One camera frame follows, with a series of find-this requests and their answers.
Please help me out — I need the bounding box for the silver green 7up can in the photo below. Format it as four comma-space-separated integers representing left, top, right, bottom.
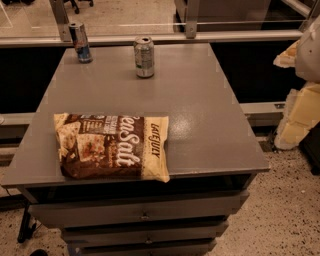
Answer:
134, 36, 154, 78

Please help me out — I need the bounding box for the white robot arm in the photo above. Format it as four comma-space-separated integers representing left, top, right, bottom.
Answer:
273, 17, 320, 150

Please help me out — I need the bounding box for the brown Late July chip bag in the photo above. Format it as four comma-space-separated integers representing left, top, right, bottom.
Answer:
54, 113, 170, 182

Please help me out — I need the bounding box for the blue silver energy drink can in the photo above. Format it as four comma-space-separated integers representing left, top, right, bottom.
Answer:
69, 22, 93, 63

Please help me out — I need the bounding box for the grey drawer cabinet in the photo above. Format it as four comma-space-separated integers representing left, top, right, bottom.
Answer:
2, 44, 269, 256

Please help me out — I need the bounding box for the metal railing frame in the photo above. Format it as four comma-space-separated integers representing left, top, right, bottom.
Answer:
0, 0, 319, 47

